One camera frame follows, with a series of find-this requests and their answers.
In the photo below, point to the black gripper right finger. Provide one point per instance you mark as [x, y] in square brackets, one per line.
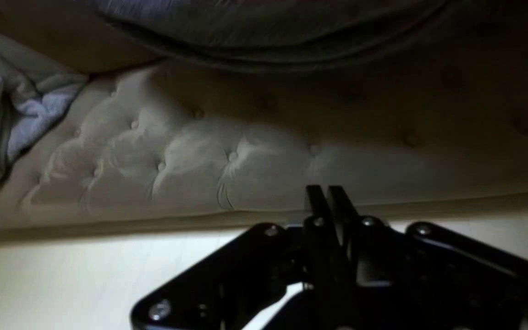
[345, 214]

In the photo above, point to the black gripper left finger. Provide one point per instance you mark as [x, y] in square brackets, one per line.
[318, 225]

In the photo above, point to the grey tufted sofa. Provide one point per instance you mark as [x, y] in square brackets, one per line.
[153, 141]

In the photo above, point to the dark grey blanket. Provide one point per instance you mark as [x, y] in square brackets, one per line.
[301, 34]

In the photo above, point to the blue grey clothes pile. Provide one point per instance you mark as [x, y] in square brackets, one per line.
[36, 91]

